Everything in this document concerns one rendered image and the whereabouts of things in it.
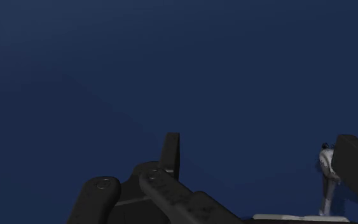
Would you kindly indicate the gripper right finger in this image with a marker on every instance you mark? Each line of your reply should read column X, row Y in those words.
column 357, row 167

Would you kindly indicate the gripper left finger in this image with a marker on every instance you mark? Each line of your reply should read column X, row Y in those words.
column 166, row 198

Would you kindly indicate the white human figure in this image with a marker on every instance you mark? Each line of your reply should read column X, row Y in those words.
column 327, row 178

